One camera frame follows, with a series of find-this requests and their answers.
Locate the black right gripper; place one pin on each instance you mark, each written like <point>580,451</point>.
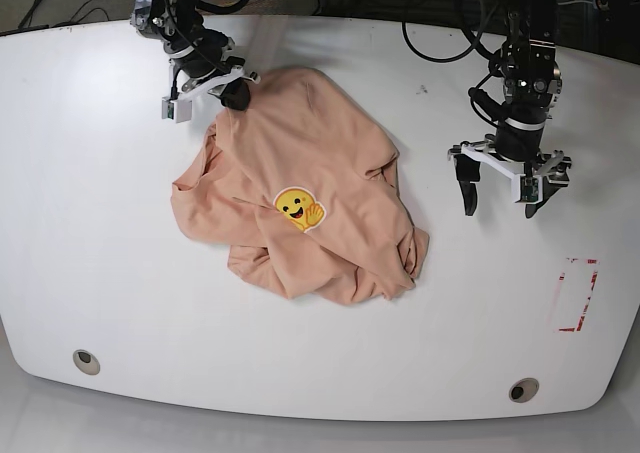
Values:
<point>203,55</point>

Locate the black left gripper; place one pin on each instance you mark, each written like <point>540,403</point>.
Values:
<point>519,142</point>

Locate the peach t-shirt with emoji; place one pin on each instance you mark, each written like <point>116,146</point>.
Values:
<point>302,187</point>

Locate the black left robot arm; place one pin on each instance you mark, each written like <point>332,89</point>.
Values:
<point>532,83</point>

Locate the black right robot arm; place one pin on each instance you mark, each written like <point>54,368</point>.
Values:
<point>161,19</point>

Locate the red tape rectangle marking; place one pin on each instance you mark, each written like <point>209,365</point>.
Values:
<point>575,287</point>

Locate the right table grommet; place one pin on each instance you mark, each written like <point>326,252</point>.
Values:
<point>524,390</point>

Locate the table grommet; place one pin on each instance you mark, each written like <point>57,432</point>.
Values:
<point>86,362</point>
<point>524,390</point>

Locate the left table grommet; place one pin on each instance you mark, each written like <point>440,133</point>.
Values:
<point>86,362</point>

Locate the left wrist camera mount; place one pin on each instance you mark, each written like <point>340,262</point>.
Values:
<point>523,185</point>

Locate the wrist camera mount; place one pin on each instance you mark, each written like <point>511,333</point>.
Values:
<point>523,185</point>
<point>178,104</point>

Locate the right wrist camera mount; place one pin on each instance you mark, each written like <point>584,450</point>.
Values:
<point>178,104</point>

